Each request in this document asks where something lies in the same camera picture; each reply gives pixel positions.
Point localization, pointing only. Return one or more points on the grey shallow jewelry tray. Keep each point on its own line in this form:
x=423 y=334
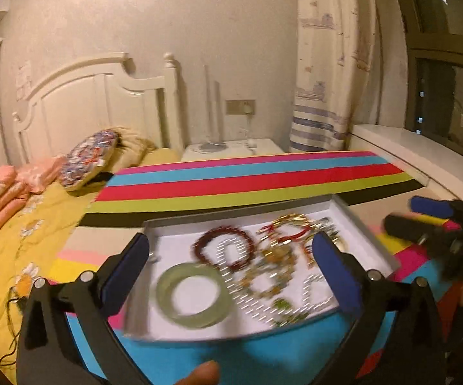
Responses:
x=264 y=254

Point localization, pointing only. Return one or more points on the silver pearl brooch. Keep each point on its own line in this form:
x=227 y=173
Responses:
x=326 y=225

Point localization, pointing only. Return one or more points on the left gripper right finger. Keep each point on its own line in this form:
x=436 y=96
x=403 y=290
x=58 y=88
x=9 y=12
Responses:
x=414 y=350

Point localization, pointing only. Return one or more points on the white window sill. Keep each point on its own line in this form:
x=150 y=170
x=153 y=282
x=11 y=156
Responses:
x=435 y=166

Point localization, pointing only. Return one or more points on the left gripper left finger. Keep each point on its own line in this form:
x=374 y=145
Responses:
x=47 y=351

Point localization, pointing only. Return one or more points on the yellow floral bed sheet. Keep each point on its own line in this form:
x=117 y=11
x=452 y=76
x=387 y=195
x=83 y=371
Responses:
x=33 y=242

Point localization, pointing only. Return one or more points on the green jade bangle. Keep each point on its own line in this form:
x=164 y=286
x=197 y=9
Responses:
x=193 y=296

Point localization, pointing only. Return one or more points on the pink folded quilt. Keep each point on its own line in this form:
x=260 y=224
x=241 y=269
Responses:
x=18 y=184

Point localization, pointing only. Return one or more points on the person's fingertip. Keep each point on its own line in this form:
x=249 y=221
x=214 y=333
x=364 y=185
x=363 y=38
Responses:
x=205 y=374

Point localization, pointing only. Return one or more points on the white bedside table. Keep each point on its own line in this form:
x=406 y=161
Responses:
x=230 y=149

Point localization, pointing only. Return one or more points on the tan pillow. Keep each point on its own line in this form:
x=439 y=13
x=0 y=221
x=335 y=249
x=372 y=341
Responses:
x=130 y=150

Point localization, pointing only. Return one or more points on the dark framed window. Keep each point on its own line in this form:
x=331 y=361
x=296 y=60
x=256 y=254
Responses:
x=434 y=44

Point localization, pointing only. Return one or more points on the wall power socket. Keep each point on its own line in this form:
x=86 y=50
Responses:
x=240 y=107

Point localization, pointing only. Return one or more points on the white bed headboard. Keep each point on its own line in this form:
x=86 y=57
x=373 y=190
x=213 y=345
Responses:
x=94 y=93

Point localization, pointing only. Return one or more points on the striped printed curtain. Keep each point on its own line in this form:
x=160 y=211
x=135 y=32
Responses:
x=335 y=51

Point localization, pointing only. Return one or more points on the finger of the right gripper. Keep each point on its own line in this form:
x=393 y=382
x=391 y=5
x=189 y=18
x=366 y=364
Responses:
x=415 y=231
x=431 y=207

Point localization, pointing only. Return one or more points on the round patterned cushion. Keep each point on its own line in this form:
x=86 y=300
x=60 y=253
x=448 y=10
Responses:
x=87 y=159

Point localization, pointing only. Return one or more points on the white standing lamp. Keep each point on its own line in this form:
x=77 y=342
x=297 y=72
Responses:
x=211 y=116

